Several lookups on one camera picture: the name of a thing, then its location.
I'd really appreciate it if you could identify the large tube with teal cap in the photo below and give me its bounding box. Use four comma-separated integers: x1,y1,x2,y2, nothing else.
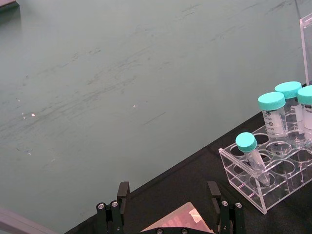
274,81,305,147
297,85,312,147
257,92,293,156

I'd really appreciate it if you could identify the pale grey bar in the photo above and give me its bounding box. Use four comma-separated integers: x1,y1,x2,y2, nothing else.
0,207,59,234

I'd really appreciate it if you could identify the black table cloth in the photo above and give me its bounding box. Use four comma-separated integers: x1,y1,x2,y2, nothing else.
64,83,312,234

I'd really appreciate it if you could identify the small tube with teal cap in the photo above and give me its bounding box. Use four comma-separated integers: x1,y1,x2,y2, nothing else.
235,132,271,187

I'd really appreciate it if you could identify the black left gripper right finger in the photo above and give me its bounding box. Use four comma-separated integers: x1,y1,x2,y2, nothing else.
206,180,246,234

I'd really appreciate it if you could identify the clear acrylic upright panel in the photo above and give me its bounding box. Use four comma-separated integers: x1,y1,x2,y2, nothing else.
299,16,312,86

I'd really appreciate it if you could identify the grey ledge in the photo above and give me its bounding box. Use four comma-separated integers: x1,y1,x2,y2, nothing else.
0,0,20,9

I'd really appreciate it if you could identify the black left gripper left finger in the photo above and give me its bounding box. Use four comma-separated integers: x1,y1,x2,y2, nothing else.
96,181,130,234

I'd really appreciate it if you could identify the clear acrylic tube rack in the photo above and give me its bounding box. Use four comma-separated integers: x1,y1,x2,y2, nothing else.
218,117,312,215

